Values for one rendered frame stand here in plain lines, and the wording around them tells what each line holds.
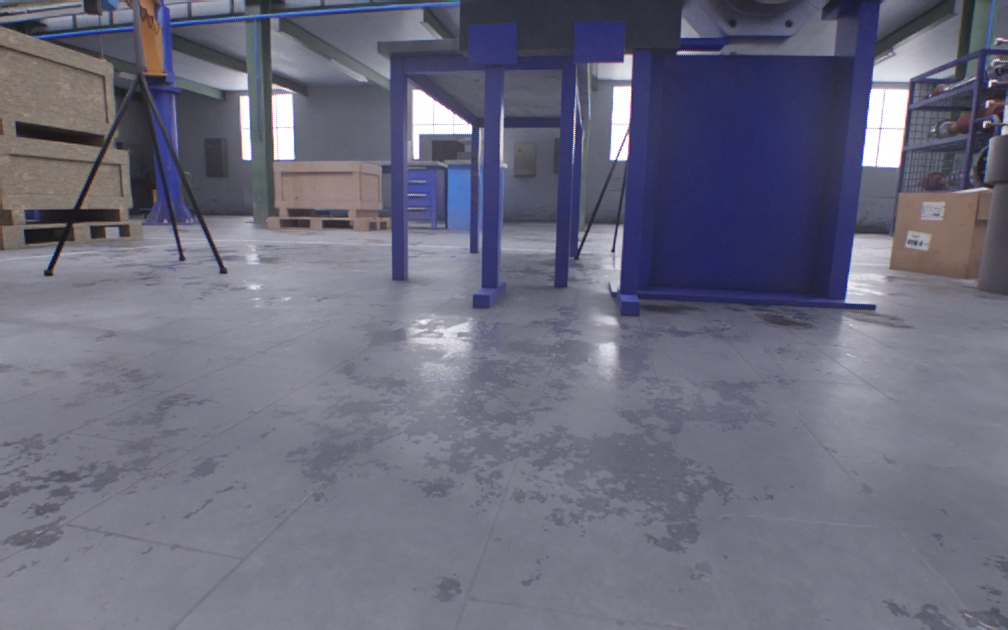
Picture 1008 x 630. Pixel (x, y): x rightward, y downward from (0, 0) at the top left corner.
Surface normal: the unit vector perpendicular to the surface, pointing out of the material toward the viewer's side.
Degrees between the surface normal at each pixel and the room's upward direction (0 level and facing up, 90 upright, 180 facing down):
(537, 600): 0
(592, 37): 90
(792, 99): 90
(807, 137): 90
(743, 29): 90
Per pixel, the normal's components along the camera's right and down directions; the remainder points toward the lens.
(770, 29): -0.16, 0.18
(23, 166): 1.00, 0.04
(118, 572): 0.02, -0.98
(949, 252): -0.97, 0.03
